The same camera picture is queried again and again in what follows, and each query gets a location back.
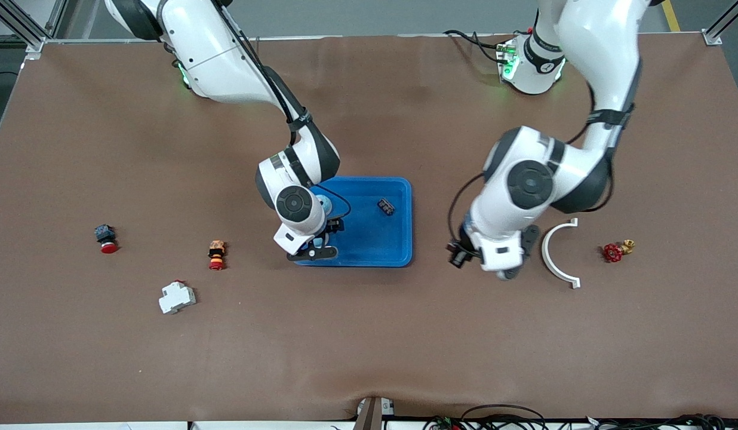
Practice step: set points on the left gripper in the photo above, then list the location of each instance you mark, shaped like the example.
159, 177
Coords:
458, 255

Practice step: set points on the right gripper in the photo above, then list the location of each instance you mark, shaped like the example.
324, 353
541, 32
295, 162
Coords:
335, 226

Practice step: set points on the dark cylindrical capacitor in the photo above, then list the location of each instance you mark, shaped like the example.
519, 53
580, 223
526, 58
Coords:
386, 206

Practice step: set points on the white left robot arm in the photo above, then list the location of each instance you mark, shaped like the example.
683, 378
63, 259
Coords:
602, 48

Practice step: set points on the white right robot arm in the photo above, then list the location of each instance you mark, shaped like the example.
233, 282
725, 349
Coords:
214, 54

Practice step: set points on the blue plastic tray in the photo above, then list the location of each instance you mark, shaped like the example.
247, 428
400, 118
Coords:
375, 239

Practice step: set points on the brass valve with red handwheel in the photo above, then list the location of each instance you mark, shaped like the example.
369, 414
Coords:
612, 253

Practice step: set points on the red button orange black body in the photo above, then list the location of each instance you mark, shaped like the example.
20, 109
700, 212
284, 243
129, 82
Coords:
217, 249

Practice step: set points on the brown table cover sheet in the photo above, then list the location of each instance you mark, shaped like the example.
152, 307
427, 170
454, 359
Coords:
369, 334

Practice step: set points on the white circuit breaker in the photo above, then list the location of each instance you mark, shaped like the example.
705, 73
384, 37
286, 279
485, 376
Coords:
177, 297

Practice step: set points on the red emergency button dark body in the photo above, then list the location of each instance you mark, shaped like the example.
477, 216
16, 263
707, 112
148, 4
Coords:
104, 234

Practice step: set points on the white curved plastic bracket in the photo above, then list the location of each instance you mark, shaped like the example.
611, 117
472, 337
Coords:
548, 263

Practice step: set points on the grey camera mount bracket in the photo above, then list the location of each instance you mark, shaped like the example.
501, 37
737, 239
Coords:
372, 415

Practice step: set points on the aluminium frame profile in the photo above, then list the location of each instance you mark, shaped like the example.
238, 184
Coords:
712, 39
36, 45

